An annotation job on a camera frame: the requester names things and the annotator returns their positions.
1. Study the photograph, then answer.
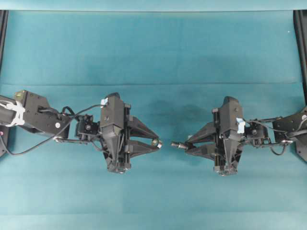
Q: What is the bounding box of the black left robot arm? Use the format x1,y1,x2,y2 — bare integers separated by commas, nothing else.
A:
0,90,162,173

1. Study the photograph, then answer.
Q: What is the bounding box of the silver metal washer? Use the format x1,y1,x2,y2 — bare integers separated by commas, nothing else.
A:
152,138,163,149

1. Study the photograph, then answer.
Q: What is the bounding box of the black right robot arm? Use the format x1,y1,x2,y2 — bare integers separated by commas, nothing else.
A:
179,96,307,176

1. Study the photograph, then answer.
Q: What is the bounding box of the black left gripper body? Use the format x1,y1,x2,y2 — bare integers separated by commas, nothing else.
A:
100,92,131,173

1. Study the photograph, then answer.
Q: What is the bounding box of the black camera cable right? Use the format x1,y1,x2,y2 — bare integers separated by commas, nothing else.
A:
239,115,298,155

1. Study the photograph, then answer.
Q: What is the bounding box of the black camera cable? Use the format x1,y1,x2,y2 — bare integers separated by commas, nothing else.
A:
0,100,107,156
239,115,298,155

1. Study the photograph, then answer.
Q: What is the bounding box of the black right frame rail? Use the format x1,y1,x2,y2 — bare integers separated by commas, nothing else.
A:
293,10,307,163

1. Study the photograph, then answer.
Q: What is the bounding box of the black frame rail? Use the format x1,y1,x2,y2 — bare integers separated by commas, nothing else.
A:
0,10,10,158
293,10,307,163

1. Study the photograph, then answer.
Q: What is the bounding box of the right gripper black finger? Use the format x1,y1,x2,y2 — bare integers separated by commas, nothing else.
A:
186,144,215,161
186,122,215,146

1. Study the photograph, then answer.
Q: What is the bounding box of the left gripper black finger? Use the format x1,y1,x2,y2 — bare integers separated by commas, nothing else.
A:
129,140,159,159
129,116,159,140

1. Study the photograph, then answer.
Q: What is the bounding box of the black wrist camera right gripper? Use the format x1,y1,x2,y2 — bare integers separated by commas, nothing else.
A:
220,96,243,162

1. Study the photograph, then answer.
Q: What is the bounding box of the teal table mat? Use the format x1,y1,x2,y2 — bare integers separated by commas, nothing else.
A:
0,11,307,230

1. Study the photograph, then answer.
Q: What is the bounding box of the silver threaded metal shaft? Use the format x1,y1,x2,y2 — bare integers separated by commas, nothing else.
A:
171,141,188,150

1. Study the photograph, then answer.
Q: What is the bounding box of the black wrist camera gripper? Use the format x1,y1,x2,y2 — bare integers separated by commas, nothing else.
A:
220,96,243,162
100,92,124,160

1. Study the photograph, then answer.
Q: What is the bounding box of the black left frame rail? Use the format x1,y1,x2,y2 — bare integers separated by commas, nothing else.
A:
0,10,10,158

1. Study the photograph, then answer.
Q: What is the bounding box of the black wrist camera left gripper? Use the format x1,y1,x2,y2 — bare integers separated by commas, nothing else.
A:
100,92,124,160

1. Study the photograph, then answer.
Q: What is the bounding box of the black camera cable left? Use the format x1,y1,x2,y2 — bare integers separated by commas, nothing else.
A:
0,100,107,156

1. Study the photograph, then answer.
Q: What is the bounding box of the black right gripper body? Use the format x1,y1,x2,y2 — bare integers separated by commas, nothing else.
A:
212,96,244,176

